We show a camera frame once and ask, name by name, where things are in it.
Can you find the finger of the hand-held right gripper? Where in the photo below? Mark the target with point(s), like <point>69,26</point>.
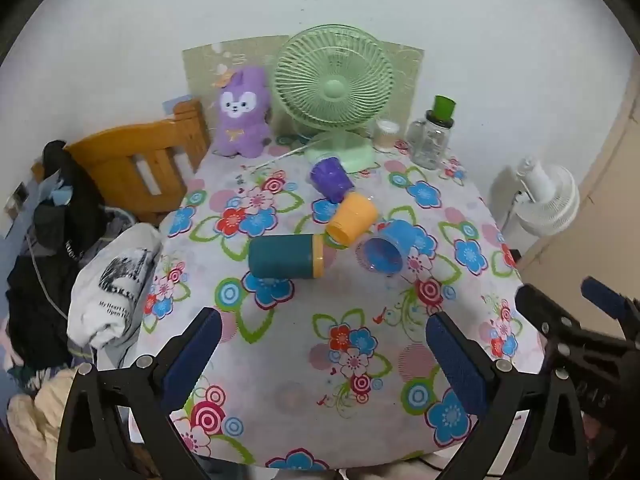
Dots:
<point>542,307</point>
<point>602,294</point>

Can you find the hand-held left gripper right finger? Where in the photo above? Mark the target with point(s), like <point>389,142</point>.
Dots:
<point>457,360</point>

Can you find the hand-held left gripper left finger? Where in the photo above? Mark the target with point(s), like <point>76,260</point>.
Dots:
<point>192,355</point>

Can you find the blue plastic cup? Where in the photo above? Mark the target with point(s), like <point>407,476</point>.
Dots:
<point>387,250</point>

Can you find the dark teal cup yellow rim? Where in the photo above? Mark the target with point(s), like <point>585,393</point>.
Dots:
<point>285,256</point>

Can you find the orange plastic cup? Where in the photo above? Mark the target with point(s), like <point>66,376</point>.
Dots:
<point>352,217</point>

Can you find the purple plastic cup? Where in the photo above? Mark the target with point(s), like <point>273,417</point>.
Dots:
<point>331,177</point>

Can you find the white fan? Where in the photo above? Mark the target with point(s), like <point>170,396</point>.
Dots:
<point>547,200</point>

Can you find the white printed shirt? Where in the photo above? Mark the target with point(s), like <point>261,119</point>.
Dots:
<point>117,275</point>

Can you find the floral tablecloth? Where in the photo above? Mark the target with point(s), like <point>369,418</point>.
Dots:
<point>300,320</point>

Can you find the beige cloth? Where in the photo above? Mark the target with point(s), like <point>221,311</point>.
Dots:
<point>37,410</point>

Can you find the pile of dark clothes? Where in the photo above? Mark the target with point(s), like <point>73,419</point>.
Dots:
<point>45,280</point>

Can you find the wooden chair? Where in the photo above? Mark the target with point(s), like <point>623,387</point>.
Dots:
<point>125,165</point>

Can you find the glass jar green lid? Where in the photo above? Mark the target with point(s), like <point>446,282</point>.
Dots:
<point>430,140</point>

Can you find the small clear plastic container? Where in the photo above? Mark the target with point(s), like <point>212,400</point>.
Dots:
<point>386,135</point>

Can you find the purple plush toy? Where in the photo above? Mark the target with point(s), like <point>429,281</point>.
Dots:
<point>241,112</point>

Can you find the green desk fan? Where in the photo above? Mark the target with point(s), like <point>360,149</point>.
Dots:
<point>332,87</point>

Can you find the wall socket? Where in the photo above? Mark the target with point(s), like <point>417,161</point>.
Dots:
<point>16,200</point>

